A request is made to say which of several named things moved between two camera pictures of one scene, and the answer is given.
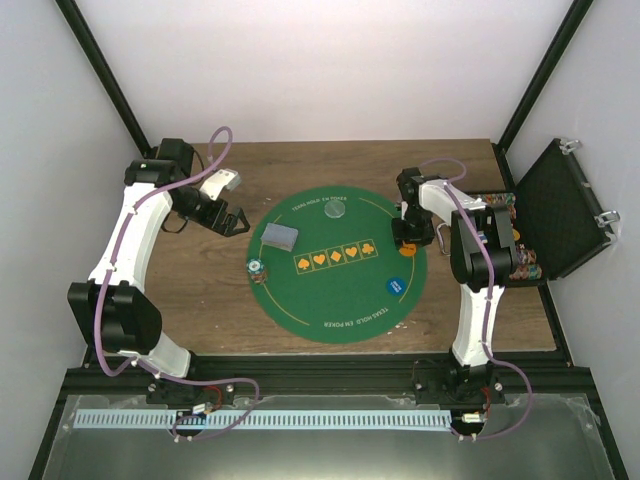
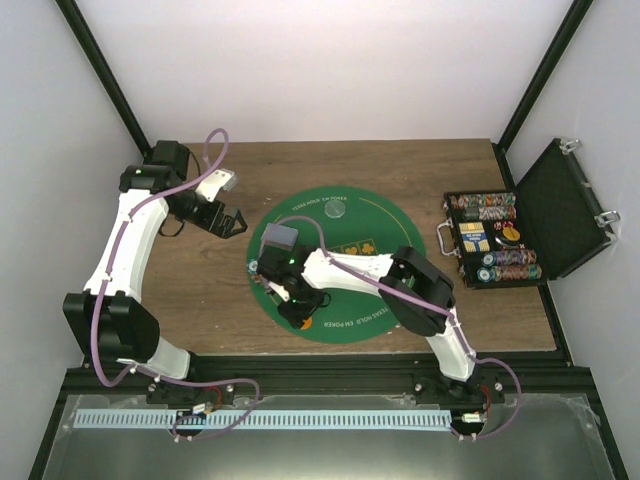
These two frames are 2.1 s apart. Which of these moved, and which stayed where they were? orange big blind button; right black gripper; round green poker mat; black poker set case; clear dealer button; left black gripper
Moved: orange big blind button; right black gripper
Stayed: black poker set case; clear dealer button; left black gripper; round green poker mat
